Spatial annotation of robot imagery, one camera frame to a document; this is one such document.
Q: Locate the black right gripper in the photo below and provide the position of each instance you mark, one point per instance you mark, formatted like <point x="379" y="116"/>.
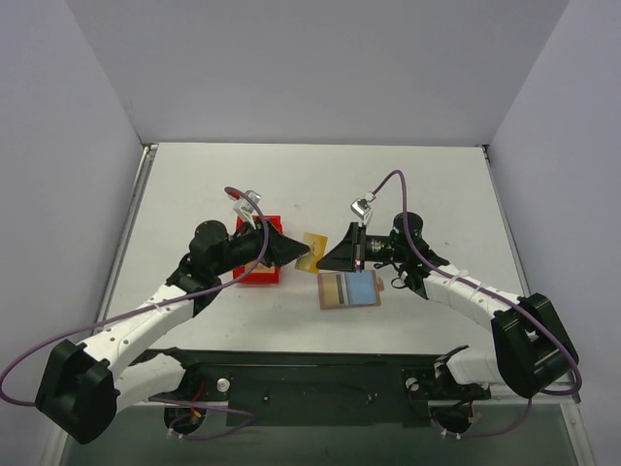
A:
<point x="357" y="246"/>

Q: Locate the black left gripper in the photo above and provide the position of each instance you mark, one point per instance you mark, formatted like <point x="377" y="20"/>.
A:
<point x="267" y="244"/>

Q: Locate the tan leather card holder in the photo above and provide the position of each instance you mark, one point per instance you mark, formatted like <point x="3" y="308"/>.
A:
<point x="363" y="289"/>

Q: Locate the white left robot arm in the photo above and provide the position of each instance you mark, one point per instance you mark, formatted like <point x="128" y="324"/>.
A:
<point x="85" y="385"/>

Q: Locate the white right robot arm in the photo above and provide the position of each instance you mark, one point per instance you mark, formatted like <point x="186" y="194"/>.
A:
<point x="531" y="347"/>

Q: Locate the red plastic bin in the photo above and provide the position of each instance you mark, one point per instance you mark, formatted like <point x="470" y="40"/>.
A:
<point x="261" y="275"/>

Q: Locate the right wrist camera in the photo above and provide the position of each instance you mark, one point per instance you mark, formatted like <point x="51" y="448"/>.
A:
<point x="362" y="207"/>

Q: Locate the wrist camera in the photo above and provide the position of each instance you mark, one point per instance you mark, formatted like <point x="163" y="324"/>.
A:
<point x="362" y="207"/>
<point x="244" y="206"/>

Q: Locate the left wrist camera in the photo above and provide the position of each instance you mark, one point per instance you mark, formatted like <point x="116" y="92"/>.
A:
<point x="244" y="206"/>

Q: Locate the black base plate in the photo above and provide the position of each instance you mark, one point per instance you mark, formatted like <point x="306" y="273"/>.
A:
<point x="319" y="389"/>

